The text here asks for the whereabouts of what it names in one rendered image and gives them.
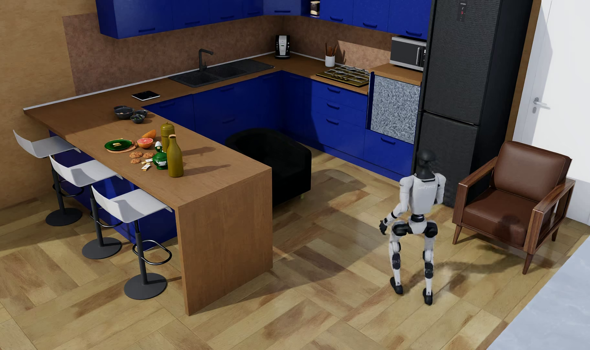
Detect white door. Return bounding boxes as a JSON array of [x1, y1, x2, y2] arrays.
[[513, 0, 590, 229]]

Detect robot leg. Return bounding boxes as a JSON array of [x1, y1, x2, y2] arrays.
[[419, 221, 439, 306], [389, 221, 413, 296]]

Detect blue lower kitchen cabinets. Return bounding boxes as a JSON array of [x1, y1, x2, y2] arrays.
[[143, 70, 415, 179]]

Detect robot torso white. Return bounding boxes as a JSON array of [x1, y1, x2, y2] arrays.
[[399, 172, 446, 218]]

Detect blue kitchen cabinets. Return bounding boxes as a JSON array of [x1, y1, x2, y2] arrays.
[[143, 70, 415, 179], [95, 0, 433, 41]]

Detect short olive ceramic bottle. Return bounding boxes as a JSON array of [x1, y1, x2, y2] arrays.
[[160, 122, 176, 153]]

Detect light grey rug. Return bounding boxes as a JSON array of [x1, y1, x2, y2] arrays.
[[486, 227, 590, 350]]

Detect round green glass flask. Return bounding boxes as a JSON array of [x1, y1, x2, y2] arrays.
[[152, 141, 169, 170]]

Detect black double kitchen sink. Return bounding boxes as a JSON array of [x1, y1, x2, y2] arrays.
[[168, 59, 275, 88]]

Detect green plate on wooden board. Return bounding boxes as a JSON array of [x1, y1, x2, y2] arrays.
[[104, 138, 138, 154]]

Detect silver patterned dishwasher front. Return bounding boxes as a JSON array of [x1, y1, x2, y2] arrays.
[[370, 74, 421, 145]]

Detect black upholstered pouf chair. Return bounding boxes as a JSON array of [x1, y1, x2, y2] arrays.
[[225, 128, 312, 208]]

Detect black silver coffee machine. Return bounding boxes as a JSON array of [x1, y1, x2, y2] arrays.
[[275, 34, 292, 60]]

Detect robot head dark grey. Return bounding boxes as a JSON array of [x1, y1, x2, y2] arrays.
[[416, 150, 437, 177]]

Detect robot left leg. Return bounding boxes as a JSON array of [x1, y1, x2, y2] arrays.
[[419, 221, 439, 306]]

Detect brown leather wooden armchair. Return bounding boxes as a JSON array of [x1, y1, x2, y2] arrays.
[[452, 140, 576, 275]]

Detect wooden bar counter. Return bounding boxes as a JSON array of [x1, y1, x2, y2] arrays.
[[23, 92, 274, 317]]

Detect black kitchen faucet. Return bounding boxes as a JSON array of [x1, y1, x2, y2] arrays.
[[198, 48, 215, 73]]

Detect silver microwave oven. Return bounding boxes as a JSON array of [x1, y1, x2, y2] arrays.
[[390, 35, 428, 72]]

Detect tall olive ceramic bottle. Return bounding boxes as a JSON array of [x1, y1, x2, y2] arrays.
[[167, 134, 184, 178]]

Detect white black bar stool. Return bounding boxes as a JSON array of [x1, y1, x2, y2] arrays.
[[13, 130, 84, 227], [50, 155, 124, 260], [91, 185, 174, 300]]

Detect blue upper kitchen cabinets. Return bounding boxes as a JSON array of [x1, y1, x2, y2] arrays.
[[95, 0, 433, 41]]

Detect gas cooktop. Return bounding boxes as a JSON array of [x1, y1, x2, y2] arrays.
[[316, 64, 371, 88]]

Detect tall black refrigerator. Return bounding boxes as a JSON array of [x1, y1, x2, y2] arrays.
[[414, 0, 534, 208]]

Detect robot right leg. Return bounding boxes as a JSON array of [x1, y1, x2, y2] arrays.
[[389, 221, 413, 296]]

